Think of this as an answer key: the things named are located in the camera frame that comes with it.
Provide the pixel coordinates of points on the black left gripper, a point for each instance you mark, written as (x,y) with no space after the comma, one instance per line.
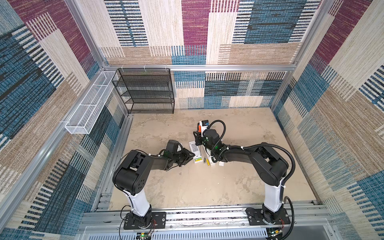
(186,157)

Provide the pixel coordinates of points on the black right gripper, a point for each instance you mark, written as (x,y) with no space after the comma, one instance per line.
(197,138)

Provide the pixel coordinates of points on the white remote with grey screen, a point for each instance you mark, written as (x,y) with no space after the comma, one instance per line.
(195,150)

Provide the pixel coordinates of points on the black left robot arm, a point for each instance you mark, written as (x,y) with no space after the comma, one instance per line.
(132,174)

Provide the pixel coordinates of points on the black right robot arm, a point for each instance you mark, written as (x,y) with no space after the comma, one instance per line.
(274,165)

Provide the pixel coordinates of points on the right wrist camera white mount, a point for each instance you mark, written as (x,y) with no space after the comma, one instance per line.
(204,124)

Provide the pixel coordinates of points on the aluminium front rail frame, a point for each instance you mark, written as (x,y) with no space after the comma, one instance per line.
(312,222)

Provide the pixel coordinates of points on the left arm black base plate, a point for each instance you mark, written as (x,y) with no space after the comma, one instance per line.
(156,220)

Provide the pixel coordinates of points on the black wire mesh shelf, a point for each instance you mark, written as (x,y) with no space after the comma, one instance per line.
(145,91)

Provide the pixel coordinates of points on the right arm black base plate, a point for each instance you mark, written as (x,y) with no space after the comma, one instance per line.
(263,217)

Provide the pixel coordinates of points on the white wire mesh basket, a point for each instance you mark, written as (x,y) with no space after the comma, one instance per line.
(86,114)

